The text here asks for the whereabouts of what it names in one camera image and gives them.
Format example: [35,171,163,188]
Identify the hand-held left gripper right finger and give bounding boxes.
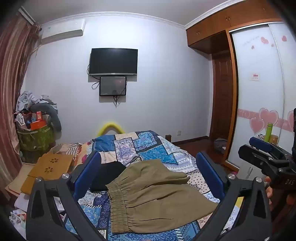
[192,151,272,241]

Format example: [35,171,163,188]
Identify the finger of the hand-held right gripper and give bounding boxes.
[238,144,279,172]
[249,136,281,154]

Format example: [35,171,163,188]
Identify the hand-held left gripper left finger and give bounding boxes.
[25,152,107,241]

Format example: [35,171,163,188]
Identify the khaki pants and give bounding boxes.
[105,159,219,234]

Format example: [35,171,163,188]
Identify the person's right hand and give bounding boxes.
[265,176,275,211]

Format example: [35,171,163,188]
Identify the green bottle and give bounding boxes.
[265,123,274,142]

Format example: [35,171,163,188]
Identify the black garment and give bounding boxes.
[89,162,126,192]

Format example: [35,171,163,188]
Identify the grey cloth on floor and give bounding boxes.
[214,138,229,153]

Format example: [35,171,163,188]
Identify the wooden lap desk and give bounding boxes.
[21,153,74,194]

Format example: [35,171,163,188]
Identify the yellow foam hoop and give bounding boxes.
[97,122,125,137]

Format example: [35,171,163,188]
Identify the brown wooden door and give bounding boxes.
[209,52,234,141]

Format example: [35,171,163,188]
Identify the green fabric storage bag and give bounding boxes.
[17,126,56,164]

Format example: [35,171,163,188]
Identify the grey curved pillow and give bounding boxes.
[30,102,62,133]

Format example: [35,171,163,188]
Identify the blue patchwork quilt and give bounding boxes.
[50,130,245,241]

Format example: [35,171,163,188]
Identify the orange box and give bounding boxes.
[30,111,47,130]

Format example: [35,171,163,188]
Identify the pile of papers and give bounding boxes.
[9,192,67,233]

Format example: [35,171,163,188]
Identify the wooden wardrobe with white doors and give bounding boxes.
[185,0,296,176]

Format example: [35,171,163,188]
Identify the pile of grey clothes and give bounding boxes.
[17,90,58,114]

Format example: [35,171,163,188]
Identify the striped brown curtain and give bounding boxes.
[0,14,42,197]

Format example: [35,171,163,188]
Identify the white air conditioner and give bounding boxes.
[38,20,86,44]

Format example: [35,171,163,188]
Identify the television cable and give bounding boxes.
[87,65,100,90]

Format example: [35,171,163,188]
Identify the small wall-mounted monitor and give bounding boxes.
[99,76,127,96]

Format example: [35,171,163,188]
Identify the wall-mounted black television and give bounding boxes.
[89,48,138,76]

